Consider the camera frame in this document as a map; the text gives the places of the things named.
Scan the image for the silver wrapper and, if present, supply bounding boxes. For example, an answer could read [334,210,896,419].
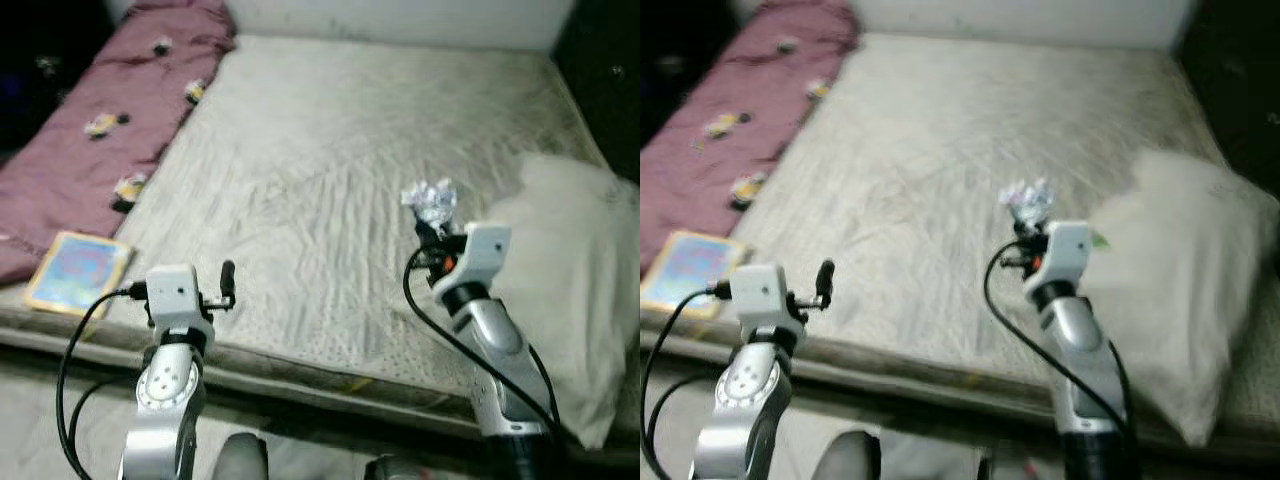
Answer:
[997,177,1057,227]
[401,179,460,227]

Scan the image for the colourful yellow-edged book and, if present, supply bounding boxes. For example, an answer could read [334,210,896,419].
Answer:
[640,229,750,322]
[24,231,134,320]

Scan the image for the white quilted mattress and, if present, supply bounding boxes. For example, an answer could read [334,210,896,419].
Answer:
[0,34,641,443]
[640,30,1280,453]

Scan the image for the white pillow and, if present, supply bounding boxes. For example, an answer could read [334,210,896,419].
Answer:
[484,151,641,450]
[1084,149,1280,448]

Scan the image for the grey left robot leg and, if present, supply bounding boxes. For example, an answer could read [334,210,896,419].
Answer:
[209,431,272,480]
[814,429,883,480]

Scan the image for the purple printed blanket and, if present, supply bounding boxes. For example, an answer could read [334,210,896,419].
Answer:
[640,0,862,273]
[0,0,237,287]

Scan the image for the dark right robot leg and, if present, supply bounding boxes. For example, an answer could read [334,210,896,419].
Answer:
[977,449,1043,480]
[364,454,422,480]

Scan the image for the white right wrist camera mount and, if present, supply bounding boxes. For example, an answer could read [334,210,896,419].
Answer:
[1021,220,1094,302]
[431,223,512,307]

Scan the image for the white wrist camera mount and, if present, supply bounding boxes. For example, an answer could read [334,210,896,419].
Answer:
[727,262,807,347]
[431,223,512,307]
[1021,220,1094,302]
[144,264,217,347]

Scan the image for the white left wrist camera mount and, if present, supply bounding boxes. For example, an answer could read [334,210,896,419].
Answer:
[727,262,807,347]
[144,264,217,347]

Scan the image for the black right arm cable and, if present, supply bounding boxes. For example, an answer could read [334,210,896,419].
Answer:
[402,250,562,443]
[982,240,1138,433]

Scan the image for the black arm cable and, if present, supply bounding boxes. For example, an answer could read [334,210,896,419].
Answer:
[982,240,1138,433]
[55,284,151,480]
[640,282,736,480]
[402,250,562,443]

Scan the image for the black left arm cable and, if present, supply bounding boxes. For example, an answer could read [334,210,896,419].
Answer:
[55,284,151,480]
[640,282,736,480]

